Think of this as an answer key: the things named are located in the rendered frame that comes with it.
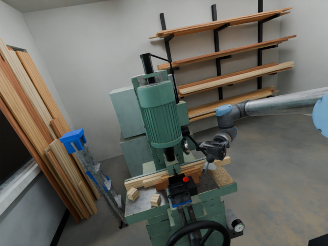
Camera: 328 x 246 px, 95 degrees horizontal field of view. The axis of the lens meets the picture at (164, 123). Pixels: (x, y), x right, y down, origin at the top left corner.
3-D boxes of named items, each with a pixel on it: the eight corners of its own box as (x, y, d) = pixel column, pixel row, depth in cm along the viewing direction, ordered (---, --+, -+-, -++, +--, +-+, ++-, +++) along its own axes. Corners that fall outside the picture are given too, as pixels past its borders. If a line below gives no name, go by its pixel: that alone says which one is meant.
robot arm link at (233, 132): (222, 122, 98) (224, 136, 100) (214, 130, 89) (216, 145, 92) (237, 122, 91) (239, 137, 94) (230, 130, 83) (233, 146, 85)
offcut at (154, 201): (161, 198, 79) (159, 194, 78) (157, 206, 75) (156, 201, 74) (154, 198, 81) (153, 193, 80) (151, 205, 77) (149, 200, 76)
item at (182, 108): (178, 127, 100) (174, 105, 95) (175, 122, 109) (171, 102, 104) (190, 123, 101) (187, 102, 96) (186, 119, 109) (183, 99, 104)
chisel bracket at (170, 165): (169, 178, 85) (166, 166, 82) (165, 164, 98) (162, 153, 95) (182, 174, 86) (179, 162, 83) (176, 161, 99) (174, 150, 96)
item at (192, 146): (183, 153, 105) (180, 137, 101) (181, 148, 111) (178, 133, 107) (196, 149, 106) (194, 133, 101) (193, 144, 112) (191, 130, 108)
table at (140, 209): (125, 245, 67) (121, 236, 65) (129, 194, 95) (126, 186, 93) (250, 205, 72) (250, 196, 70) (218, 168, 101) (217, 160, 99)
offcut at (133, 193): (133, 200, 82) (131, 194, 80) (128, 198, 84) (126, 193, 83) (139, 194, 85) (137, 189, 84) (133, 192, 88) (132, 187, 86)
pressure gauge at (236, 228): (234, 235, 82) (234, 225, 79) (230, 229, 86) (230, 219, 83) (245, 232, 83) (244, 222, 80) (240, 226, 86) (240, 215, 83)
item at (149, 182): (144, 188, 89) (142, 182, 88) (144, 185, 91) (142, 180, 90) (230, 163, 94) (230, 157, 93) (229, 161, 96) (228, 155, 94)
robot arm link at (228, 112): (228, 102, 93) (231, 121, 96) (211, 107, 91) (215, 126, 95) (238, 103, 84) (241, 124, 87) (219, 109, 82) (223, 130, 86)
